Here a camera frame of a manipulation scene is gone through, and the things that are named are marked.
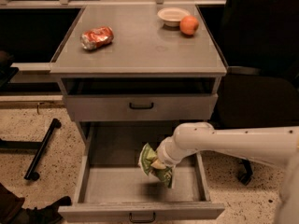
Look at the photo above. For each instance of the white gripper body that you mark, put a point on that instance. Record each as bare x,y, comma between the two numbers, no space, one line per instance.
163,158

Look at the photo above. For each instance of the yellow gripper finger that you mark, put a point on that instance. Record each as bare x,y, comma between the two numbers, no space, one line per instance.
157,164

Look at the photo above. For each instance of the green jalapeno chip bag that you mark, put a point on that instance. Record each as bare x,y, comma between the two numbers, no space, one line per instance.
146,157

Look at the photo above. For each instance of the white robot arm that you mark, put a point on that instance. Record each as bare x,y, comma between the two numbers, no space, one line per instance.
276,146

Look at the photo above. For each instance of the open grey middle drawer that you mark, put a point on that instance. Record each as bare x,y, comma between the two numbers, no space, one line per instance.
111,185

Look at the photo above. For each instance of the closed grey top drawer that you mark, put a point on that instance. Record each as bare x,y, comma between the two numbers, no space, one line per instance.
116,107

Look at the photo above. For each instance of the grey drawer cabinet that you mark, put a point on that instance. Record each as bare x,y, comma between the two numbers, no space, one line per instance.
144,58

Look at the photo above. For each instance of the dark shoe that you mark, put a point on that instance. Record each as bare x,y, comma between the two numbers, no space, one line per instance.
46,215

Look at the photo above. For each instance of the black table leg base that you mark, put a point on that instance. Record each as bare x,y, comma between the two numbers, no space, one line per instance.
38,147

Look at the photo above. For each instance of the orange fruit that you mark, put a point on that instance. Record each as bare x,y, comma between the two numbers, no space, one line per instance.
189,25

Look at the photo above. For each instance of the white paper bowl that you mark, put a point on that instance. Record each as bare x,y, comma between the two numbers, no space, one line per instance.
171,16

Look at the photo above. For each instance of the crushed orange soda can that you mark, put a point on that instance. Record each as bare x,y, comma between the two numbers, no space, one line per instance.
96,38

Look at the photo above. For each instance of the black office chair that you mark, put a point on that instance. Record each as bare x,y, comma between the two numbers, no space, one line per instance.
259,40

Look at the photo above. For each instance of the black middle drawer handle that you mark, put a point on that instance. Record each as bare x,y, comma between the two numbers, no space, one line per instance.
134,219

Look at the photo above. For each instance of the black drawer handle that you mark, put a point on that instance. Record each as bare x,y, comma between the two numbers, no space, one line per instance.
134,219
141,107

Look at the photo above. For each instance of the black top drawer handle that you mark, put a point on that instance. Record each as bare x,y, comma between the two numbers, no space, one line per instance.
141,107

